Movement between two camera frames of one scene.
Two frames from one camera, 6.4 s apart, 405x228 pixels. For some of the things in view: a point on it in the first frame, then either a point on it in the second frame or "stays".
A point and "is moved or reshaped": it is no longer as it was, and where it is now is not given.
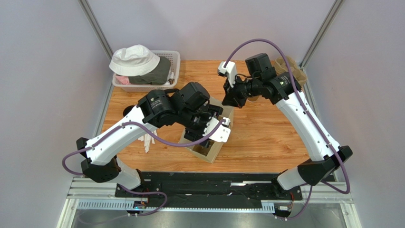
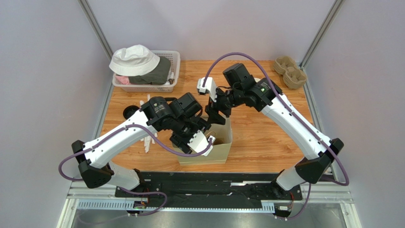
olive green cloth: (159, 76) stays
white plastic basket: (175, 61) stays
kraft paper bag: (198, 150) is moved or reshaped
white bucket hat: (133, 60) stays
